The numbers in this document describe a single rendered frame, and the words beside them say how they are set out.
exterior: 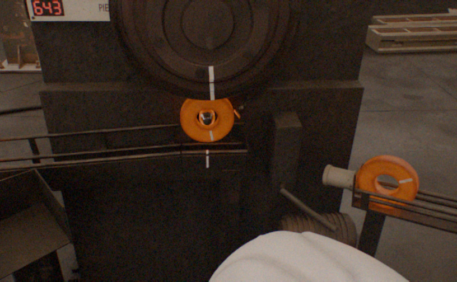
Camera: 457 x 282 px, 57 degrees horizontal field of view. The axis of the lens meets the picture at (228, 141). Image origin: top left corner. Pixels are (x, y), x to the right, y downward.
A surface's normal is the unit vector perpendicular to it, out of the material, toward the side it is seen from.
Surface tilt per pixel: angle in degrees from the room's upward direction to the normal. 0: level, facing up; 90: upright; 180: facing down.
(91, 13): 90
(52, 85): 0
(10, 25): 90
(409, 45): 90
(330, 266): 12
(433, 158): 0
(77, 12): 90
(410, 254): 0
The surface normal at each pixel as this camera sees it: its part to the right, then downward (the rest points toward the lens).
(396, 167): -0.51, 0.43
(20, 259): -0.04, -0.83
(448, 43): 0.16, 0.51
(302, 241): -0.01, -0.99
